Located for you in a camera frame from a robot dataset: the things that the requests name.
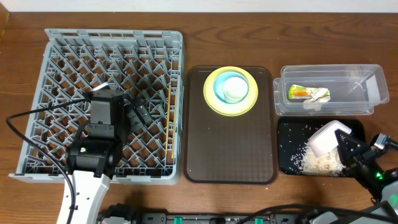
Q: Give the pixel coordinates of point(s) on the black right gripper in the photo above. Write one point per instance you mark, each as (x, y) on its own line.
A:
(357, 162)

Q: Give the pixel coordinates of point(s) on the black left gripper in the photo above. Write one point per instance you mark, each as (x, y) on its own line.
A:
(135, 121)

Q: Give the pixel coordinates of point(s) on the white rice bowl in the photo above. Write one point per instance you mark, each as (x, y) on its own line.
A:
(324, 140)

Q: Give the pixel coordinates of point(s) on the white tissue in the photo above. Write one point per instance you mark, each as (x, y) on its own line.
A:
(318, 98)

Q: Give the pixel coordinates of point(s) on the yellow green snack wrapper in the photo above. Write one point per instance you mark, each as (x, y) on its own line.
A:
(300, 92)

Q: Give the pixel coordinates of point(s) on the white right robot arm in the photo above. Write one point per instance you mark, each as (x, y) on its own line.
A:
(360, 162)

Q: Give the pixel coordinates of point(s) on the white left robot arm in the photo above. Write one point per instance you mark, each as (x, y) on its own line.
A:
(83, 203)

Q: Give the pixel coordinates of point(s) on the spilled rice pile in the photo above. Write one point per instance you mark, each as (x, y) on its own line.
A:
(308, 163)

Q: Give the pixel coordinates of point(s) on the right wooden chopstick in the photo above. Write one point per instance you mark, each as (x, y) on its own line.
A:
(174, 124)

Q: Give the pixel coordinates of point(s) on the wooden chopstick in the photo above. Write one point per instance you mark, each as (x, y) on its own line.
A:
(168, 118)
(174, 124)

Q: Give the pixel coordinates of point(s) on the left wooden chopstick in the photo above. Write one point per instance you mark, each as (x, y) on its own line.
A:
(168, 118)

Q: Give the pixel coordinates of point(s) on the grey plastic dish rack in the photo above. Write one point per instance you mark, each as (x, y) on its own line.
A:
(139, 63)

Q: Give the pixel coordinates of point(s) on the black tray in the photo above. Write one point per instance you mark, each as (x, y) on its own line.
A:
(292, 134)

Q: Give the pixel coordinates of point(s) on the clear plastic bin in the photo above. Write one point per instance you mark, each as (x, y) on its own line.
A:
(355, 89)

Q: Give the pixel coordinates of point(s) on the brown serving tray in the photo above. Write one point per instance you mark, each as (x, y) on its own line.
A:
(221, 149)

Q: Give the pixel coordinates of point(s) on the light blue bowl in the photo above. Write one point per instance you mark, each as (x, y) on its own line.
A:
(219, 83)

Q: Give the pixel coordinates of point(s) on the yellow plate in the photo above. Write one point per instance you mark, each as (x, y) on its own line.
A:
(230, 109)

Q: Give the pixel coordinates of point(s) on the white cup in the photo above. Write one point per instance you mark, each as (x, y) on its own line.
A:
(235, 89)

